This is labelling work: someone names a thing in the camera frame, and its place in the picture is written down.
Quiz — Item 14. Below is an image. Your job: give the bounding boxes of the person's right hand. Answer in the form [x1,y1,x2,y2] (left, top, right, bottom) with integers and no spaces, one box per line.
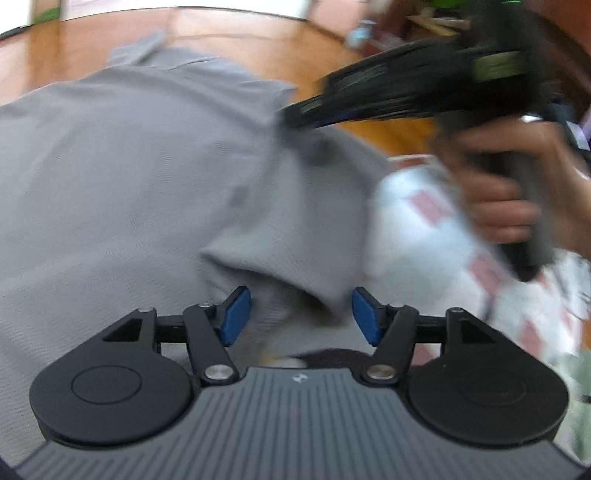
[433,114,591,260]

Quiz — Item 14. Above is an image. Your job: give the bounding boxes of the light blue item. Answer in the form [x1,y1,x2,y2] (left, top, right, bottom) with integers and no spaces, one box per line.
[345,21,376,49]

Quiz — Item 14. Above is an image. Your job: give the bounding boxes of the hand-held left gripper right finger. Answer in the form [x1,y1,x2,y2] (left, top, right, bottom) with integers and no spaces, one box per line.
[351,286,502,388]

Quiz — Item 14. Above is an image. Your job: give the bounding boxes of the white cloth with red squares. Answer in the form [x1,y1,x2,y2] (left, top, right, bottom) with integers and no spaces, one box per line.
[364,154,591,366]

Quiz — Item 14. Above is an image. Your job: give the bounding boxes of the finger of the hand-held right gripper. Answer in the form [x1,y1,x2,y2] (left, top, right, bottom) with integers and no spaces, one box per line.
[276,76,356,134]

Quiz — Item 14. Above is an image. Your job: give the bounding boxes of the grey garment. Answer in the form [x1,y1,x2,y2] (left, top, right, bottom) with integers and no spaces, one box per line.
[0,32,393,464]

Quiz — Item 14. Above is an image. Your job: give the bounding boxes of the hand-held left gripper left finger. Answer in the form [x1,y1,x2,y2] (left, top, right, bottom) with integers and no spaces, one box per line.
[100,285,253,387]

